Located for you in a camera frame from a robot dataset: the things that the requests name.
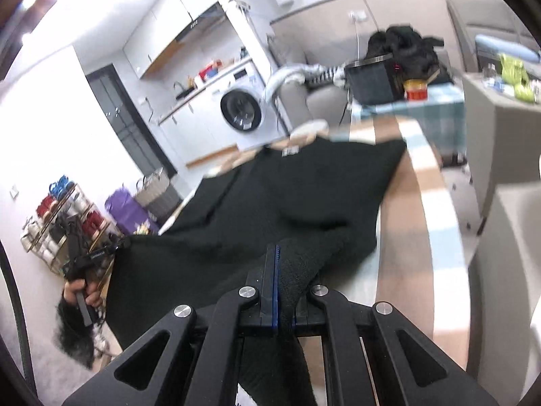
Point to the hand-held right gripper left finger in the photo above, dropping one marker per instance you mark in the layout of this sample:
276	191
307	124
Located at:
276	287

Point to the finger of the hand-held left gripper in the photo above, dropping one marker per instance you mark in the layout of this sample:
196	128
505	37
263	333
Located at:
120	246

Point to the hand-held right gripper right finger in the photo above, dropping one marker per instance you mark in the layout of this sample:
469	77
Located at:
313	317

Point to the black knit garment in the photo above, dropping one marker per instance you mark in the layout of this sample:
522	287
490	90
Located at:
262	194

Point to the pile of black clothes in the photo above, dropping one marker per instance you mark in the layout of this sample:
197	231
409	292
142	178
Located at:
410	50

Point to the person's left hand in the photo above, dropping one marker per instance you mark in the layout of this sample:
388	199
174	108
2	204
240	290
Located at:
72	292

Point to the purple bag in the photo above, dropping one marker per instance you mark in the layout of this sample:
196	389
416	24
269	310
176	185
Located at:
124	211

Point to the shoe rack with shoes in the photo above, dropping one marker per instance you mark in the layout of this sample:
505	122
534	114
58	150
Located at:
55	220

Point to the woven laundry basket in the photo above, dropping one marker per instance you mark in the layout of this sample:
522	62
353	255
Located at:
158	192

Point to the dark grey door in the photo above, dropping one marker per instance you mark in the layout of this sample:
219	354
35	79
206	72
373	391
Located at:
122	122

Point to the white counter cabinets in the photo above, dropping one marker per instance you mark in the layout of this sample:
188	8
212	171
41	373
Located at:
190	135

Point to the brown and blue plaid tablecloth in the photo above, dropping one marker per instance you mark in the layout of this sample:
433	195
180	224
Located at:
422	220

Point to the black faucet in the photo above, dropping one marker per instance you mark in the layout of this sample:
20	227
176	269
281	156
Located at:
179	89

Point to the white washing machine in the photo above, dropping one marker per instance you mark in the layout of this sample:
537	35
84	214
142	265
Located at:
243	110

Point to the grey armchair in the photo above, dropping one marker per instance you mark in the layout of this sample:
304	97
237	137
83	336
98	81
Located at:
312	105

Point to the red box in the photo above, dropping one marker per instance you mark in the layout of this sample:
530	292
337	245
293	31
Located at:
209	74

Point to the white upholstered chair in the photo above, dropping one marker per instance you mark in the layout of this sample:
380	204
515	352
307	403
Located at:
507	283

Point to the black and white striped cloth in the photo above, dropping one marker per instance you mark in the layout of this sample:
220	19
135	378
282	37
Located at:
327	75

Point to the black box with metal rim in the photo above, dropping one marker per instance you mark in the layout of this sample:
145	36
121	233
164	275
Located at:
372	82

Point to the range hood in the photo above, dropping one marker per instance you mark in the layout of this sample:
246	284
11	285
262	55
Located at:
203	21

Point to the red and yellow container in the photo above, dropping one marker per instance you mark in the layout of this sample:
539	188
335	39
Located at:
416	91

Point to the grey side table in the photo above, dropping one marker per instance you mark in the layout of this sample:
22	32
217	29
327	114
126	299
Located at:
494	135

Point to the clear glass jar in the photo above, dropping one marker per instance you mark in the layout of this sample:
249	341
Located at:
490	77

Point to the blue cushion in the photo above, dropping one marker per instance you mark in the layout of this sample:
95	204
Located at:
507	46

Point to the grey sofa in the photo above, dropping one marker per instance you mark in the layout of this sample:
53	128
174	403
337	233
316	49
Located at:
477	12

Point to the white light switch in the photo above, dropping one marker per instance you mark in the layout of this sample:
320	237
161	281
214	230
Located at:
14	192

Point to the white wall cabinets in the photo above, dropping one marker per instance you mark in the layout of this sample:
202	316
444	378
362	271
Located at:
156	38

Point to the white wall outlet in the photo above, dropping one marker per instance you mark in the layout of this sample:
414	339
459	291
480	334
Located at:
359	16

